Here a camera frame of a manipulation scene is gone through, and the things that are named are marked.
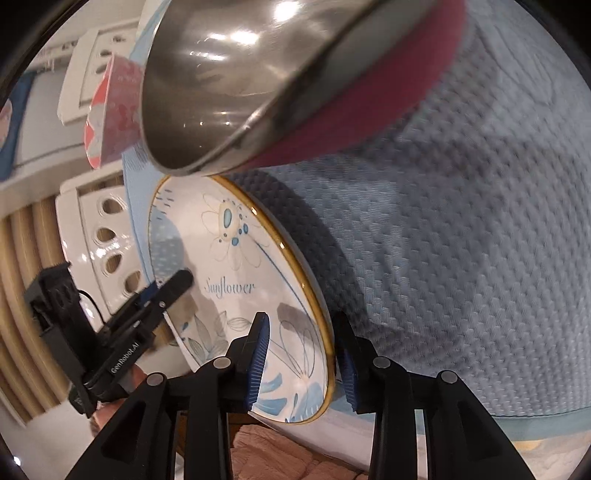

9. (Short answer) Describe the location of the white chair with oval holes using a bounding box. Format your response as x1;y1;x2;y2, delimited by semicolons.
54;184;155;356
56;27;141;126

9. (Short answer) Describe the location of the light blue quilted mat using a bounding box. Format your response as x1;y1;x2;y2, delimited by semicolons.
122;0;591;439

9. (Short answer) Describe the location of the magenta steel bowl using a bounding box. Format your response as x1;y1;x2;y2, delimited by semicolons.
141;0;467;177

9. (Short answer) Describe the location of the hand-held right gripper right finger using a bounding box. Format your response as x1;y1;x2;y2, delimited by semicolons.
333;312;523;480

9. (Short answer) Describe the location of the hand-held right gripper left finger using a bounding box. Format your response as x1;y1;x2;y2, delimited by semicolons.
65;311;271;480

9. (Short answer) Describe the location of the white appliance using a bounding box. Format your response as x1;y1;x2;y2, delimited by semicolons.
0;115;93;188

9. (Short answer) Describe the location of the pink cartoon bowl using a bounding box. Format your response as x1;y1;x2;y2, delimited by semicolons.
83;54;144;169

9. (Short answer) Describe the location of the white flower print plate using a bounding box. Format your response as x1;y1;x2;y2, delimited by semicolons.
147;174;336;423

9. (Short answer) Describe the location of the blue cloth with pink print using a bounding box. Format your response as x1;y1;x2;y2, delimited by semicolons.
0;76;35;185

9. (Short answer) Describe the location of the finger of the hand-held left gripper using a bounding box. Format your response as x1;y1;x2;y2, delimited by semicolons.
108;282;161;331
137;269;195;325

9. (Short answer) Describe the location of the person's left hand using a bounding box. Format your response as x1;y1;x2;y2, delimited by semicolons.
89;364;151;437

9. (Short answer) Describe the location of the pink fuzzy clothing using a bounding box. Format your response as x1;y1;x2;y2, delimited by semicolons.
230;422;372;480

